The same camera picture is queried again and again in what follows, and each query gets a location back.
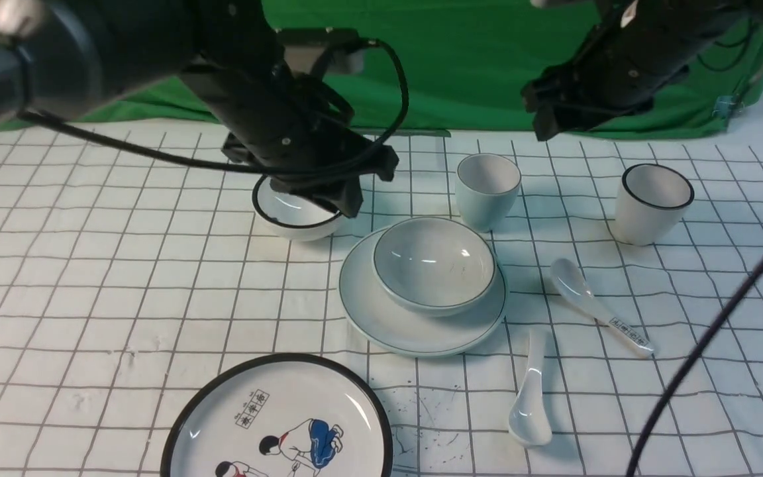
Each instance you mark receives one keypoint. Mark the black-rimmed white cup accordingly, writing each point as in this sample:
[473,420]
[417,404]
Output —
[650,201]

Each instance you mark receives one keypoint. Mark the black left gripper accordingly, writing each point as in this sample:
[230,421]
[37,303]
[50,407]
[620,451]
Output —
[280,122]

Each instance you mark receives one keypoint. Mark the plain white ceramic spoon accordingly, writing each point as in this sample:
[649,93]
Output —
[528,422]

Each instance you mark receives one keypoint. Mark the white spoon with print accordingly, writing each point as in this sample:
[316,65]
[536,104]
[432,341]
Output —
[568,280]

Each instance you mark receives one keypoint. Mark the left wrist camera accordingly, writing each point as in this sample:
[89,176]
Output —
[322,51]

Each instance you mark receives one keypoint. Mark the green backdrop cloth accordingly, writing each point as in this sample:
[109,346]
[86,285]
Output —
[463,60]

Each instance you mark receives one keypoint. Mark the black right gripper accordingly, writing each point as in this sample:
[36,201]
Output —
[585,93]

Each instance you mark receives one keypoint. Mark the green-rimmed pale bowl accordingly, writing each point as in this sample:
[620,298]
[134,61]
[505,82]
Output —
[433,266]

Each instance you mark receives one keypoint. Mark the green-rimmed pale plate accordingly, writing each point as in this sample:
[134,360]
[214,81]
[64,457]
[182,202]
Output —
[390,326]

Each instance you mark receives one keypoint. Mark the pale green cup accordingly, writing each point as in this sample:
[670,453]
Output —
[487,185]

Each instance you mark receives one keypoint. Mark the black-rimmed white bowl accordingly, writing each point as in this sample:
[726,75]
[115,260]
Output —
[292,217]

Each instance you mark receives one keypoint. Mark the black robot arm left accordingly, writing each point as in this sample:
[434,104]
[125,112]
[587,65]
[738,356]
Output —
[62,60]

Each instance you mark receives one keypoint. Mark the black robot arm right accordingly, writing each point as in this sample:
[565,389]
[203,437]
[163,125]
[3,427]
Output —
[636,49]

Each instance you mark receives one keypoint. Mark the black-rimmed illustrated plate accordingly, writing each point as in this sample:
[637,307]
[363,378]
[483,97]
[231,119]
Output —
[286,414]

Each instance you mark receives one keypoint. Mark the white checkered tablecloth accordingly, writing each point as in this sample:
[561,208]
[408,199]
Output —
[126,285]

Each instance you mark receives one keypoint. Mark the metal binder clip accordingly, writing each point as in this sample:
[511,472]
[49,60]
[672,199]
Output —
[727,107]

